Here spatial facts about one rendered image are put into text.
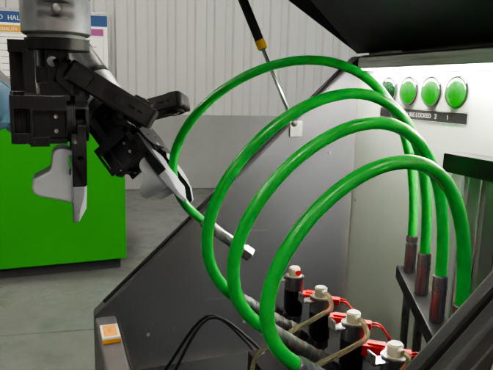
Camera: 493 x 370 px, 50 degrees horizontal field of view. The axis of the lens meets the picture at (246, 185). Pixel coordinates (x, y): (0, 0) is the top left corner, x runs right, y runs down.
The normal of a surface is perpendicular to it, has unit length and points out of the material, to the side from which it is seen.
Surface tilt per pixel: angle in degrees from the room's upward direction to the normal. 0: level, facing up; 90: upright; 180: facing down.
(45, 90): 90
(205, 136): 90
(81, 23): 90
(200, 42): 90
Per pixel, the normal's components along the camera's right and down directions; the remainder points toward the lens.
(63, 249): 0.36, 0.18
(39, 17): -0.11, 0.18
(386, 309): -0.94, 0.04
